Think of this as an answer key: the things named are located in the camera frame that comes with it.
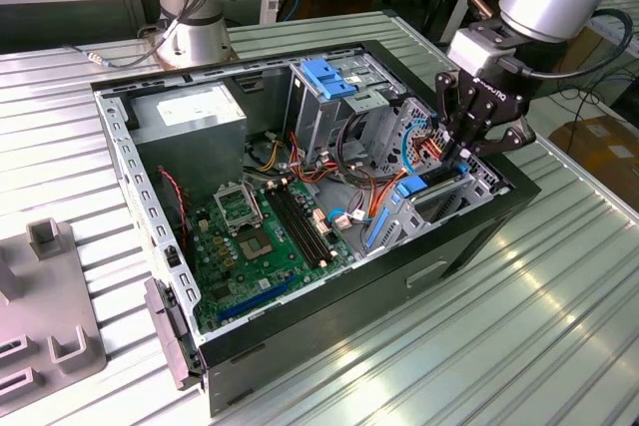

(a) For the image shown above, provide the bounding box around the yellow orange wire bundle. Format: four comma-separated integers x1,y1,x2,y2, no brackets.
247,131,284,173

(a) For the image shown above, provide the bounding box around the black cable silver connector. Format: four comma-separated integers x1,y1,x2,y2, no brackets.
64,0,221,69

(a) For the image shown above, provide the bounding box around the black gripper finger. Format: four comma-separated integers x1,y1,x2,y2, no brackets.
466,116,538,161
432,70,463,168

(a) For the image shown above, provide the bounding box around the orange red power wire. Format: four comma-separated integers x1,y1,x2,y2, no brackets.
416,119,453,163

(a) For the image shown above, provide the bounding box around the metal socket cover frame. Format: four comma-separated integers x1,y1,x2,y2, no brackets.
213,182,265,228

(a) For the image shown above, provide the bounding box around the grey plastic case panel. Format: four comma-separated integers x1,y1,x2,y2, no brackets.
143,275,206,392

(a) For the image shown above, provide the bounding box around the black RAM slot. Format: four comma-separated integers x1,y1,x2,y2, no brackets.
263,186,323,270
277,182,334,262

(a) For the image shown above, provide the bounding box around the grey metal drive cage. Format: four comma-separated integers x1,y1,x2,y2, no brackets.
284,51,408,171

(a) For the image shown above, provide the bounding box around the grey power supply unit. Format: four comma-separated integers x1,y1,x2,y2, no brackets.
127,81,250,206

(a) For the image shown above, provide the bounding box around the black open PC case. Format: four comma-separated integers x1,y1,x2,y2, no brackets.
89,39,543,420

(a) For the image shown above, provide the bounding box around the blue expansion slot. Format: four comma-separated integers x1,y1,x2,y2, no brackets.
217,273,297,327

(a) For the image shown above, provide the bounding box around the green motherboard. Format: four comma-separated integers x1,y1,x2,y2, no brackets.
187,176,358,335

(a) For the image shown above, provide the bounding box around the pale blue wire white plug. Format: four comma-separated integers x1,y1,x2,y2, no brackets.
326,206,370,232

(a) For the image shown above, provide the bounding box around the red black wire bundle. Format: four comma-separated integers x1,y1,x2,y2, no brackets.
289,131,400,227

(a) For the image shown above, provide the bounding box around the blue drive latch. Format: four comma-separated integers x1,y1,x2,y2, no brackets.
301,57,358,102

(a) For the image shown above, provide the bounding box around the blue data wire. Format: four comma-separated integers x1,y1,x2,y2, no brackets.
398,121,430,176

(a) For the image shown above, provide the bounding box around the grey parts rack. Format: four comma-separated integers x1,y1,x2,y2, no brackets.
0,215,109,417

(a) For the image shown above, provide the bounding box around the hard disk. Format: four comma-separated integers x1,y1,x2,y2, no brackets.
363,161,473,250

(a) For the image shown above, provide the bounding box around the brown cardboard box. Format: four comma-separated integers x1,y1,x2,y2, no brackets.
548,114,639,188

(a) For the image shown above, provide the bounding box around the CPU socket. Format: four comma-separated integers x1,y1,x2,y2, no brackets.
234,227,277,263

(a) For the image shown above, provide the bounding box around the grey metal disk bay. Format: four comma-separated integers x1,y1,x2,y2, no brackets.
358,96,510,257

